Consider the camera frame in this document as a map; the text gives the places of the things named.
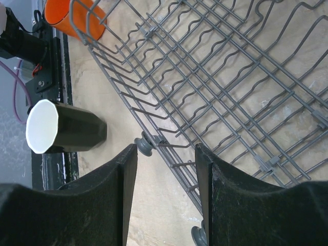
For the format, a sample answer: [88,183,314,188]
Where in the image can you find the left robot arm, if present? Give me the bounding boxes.
[1,7,48,65]

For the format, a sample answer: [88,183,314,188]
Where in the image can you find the orange mug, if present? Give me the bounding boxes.
[44,0,107,40]

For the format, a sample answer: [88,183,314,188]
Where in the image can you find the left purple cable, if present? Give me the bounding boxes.
[0,59,33,125]

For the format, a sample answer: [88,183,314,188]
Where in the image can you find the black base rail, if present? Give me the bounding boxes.
[26,10,79,190]

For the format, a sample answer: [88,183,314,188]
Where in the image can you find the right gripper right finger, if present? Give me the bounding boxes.
[194,143,327,245]

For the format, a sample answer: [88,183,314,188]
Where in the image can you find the grey wire dish rack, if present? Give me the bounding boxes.
[77,1,327,241]

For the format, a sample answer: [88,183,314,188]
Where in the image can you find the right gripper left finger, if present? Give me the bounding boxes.
[1,144,138,245]

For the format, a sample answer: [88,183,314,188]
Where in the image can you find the white mug black handle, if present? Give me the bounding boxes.
[26,99,107,154]

